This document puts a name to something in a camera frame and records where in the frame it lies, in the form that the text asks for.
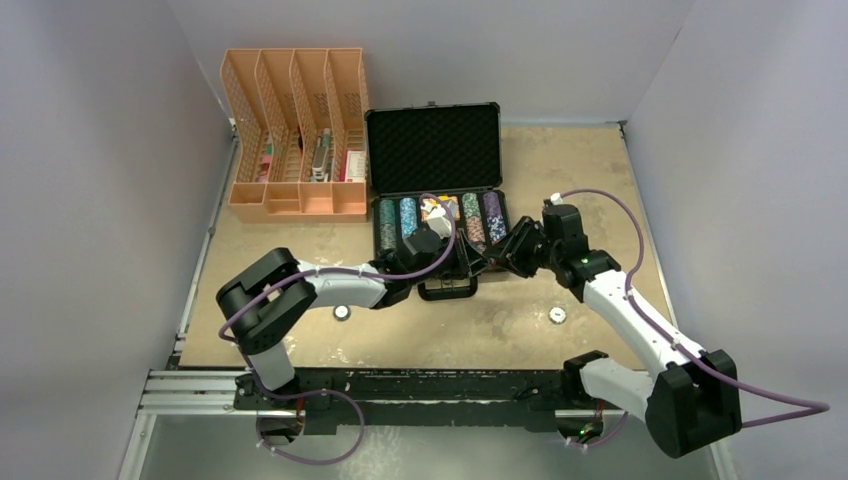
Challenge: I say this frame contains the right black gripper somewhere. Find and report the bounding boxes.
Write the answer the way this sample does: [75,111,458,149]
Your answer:
[485,217,562,280]

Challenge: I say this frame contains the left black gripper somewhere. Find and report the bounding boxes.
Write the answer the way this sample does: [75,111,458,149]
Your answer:
[409,229,491,287]

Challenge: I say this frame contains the red gold card deck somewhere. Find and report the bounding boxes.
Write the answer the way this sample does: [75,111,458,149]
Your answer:
[420,195,461,221]

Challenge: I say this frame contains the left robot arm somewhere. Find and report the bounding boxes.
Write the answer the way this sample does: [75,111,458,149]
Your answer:
[215,227,489,409]

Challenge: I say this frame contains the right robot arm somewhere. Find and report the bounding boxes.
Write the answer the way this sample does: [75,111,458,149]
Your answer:
[485,204,742,458]

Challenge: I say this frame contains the blue white chip stack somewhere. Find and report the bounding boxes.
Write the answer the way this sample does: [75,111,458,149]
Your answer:
[487,216,507,244]

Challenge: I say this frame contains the orange blue chip stack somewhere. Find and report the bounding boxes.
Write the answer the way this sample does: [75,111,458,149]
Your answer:
[466,215,486,252]

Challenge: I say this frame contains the purple chip stack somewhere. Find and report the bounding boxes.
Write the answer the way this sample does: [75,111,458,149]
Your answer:
[483,191,504,220]

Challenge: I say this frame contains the green white chip stack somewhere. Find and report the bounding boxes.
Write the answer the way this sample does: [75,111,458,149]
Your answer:
[461,192,481,219]

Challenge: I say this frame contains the white poker chip right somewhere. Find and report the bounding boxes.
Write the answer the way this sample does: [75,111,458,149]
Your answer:
[548,306,567,325]

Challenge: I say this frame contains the light blue chip stack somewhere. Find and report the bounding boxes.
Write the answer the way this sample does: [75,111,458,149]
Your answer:
[399,197,418,239]

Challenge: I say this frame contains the black poker chip case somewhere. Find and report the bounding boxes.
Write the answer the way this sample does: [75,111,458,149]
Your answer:
[364,102,509,301]

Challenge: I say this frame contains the white red small box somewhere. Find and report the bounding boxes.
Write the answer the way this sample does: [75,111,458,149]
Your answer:
[340,149,368,183]

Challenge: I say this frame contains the silver stapler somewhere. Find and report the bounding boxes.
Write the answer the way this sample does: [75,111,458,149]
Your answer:
[311,128,332,182]

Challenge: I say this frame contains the peach plastic desk organizer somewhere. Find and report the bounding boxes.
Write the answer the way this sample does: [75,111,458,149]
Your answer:
[220,48,370,224]

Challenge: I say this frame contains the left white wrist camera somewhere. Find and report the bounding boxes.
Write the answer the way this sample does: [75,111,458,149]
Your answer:
[421,204,455,239]

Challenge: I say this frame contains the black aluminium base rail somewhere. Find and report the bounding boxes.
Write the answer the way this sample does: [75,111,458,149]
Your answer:
[140,367,625,435]

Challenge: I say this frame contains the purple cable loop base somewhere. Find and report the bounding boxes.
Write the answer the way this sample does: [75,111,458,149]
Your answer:
[256,389,366,466]

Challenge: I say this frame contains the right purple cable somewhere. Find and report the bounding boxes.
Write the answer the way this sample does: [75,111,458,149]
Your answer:
[559,188,831,431]

